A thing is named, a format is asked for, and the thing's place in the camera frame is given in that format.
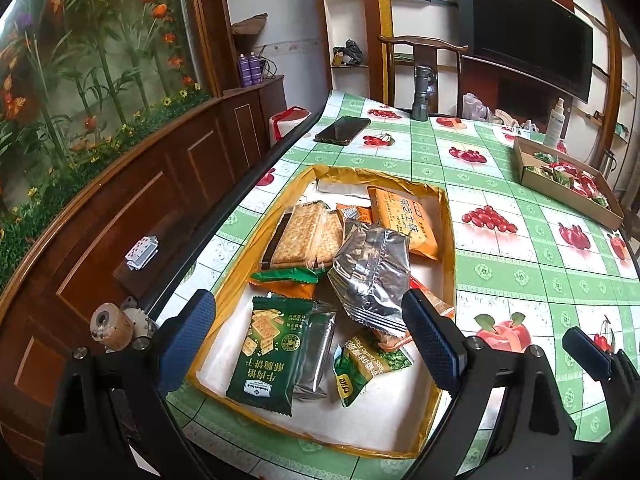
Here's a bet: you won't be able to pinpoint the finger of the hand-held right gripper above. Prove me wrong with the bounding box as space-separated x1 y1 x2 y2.
612 347 640 396
562 327 613 381

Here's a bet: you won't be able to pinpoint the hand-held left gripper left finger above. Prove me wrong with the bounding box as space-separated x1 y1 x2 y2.
44 289 218 480

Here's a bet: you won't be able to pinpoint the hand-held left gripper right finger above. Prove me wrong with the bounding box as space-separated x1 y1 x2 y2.
401 289 578 480

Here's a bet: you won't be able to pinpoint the green yellow snack packet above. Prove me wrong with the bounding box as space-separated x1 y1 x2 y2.
332 335 415 408

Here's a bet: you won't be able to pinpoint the dark green cracker packet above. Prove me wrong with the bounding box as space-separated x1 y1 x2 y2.
226 296 315 417

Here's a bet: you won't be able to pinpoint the large silver foil packet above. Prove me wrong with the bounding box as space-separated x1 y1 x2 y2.
327 225 412 336

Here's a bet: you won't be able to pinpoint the white tray with yellow rim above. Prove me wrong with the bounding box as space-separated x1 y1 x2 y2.
185 164 457 460

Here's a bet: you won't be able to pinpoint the grey silver foil packet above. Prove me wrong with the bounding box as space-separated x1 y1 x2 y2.
292 302 338 401

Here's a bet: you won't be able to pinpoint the orange cracker packet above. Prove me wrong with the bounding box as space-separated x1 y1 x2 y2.
367 186 441 261

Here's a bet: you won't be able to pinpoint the clear cracker pack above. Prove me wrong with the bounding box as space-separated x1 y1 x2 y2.
315 208 346 263
260 201 328 270

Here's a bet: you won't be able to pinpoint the brown tape roll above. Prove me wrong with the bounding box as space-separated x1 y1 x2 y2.
90 302 135 351

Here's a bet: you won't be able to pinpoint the green fruit print tablecloth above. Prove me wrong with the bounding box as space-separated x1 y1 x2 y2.
165 90 640 480

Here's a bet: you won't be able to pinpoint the playing cards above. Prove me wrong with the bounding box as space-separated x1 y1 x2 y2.
124 236 160 272

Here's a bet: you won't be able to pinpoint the brown wooden cabinet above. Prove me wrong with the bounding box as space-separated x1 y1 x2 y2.
0 75 288 480

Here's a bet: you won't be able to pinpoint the cardboard box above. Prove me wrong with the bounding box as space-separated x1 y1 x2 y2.
514 136 626 230

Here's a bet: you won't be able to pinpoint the pile of red green packets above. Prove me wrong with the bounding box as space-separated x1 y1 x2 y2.
525 151 610 208

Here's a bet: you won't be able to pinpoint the white spray bottle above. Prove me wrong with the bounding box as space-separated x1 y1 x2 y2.
542 97 567 148

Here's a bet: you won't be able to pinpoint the black smartphone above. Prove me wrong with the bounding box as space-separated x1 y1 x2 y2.
314 115 372 147

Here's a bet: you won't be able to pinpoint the red and white container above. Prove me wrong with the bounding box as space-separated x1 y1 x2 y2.
268 106 310 147

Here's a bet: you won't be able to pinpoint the grey flashlight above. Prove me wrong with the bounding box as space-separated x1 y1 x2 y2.
411 65 436 122

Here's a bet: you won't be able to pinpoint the clear plastic bag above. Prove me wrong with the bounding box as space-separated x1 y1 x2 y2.
460 92 493 122

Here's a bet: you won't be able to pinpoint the dark wooden chair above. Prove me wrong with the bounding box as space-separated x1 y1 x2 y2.
377 35 471 118

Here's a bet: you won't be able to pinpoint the black television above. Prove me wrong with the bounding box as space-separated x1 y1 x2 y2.
452 0 595 106

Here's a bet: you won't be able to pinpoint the brown paper bag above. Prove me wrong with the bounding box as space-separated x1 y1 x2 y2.
231 12 268 36

